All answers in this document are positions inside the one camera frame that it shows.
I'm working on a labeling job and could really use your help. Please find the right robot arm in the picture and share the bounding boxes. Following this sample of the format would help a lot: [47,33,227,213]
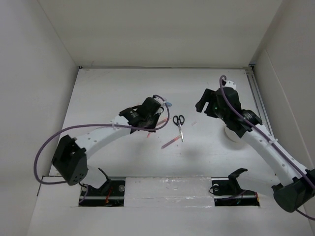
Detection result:
[195,87,315,212]

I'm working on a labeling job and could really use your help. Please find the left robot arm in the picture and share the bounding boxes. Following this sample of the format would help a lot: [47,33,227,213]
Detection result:
[52,95,165,195]

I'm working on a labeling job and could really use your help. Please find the orange pen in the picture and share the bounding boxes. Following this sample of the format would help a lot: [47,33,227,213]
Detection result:
[157,118,170,128]

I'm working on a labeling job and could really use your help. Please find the white round divided container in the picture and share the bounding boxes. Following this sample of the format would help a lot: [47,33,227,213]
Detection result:
[223,125,245,150]

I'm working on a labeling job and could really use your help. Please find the purple pink pen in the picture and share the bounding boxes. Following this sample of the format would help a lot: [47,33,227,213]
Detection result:
[161,136,181,149]

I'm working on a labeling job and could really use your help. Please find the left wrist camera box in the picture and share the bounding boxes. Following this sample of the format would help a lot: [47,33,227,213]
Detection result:
[153,94,168,110]

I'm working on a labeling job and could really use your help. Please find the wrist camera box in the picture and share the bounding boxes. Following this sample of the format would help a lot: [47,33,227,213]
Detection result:
[153,94,168,110]
[222,79,237,90]

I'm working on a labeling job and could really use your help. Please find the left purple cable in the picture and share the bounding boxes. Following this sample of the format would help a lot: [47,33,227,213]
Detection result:
[33,94,172,205]

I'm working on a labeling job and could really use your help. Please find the black handled scissors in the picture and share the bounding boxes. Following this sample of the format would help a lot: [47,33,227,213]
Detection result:
[173,115,185,142]

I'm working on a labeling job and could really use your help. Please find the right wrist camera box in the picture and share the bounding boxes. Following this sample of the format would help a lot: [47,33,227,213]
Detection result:
[222,79,237,90]

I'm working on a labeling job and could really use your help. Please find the metal rail right side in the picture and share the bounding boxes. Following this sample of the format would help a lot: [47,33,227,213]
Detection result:
[244,64,274,137]

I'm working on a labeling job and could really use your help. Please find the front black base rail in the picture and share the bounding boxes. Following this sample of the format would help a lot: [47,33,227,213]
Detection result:
[79,177,260,207]

